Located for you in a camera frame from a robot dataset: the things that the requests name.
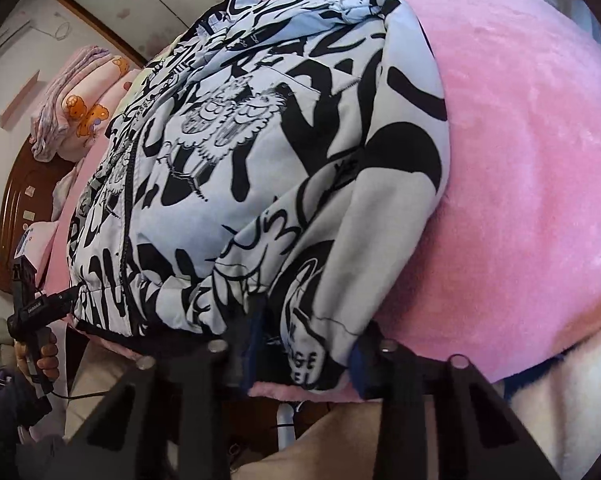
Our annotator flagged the pink pillow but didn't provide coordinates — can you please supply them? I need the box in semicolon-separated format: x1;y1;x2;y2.
15;220;64;286

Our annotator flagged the wooden headboard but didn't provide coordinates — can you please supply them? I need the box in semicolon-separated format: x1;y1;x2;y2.
0;147;74;293

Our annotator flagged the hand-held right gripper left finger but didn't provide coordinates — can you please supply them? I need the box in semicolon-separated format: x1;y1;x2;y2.
63;305;268;480

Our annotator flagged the crumpled pink sheet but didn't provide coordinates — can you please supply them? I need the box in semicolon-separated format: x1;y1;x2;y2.
50;160;86;221

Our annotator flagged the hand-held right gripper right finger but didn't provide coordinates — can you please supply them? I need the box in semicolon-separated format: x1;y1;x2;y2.
348;320;564;480

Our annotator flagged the pink wall shelf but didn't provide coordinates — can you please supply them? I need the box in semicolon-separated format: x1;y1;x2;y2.
0;71;41;128

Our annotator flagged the black and white printed jacket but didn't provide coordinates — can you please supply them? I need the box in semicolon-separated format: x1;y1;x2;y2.
65;0;451;393

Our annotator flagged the folded pink cartoon quilt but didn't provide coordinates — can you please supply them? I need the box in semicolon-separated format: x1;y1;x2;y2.
55;55;141;161

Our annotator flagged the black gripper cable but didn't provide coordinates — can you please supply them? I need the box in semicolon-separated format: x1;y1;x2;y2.
40;390;96;403

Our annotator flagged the person's left hand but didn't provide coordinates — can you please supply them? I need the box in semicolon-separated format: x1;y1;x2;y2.
13;329;61;386

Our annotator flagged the stack of pink folded blankets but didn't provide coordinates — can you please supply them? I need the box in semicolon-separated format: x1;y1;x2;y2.
28;44;111;161

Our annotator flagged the floral sliding door wardrobe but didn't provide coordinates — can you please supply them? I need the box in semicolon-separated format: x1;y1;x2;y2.
48;0;246;68

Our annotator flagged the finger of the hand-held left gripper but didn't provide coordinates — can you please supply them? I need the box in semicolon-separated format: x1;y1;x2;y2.
50;287;84;317

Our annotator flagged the white bed sheet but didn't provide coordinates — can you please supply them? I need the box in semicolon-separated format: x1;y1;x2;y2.
501;320;601;480

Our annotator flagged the person's left forearm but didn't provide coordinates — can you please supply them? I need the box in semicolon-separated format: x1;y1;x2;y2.
0;370;46;461

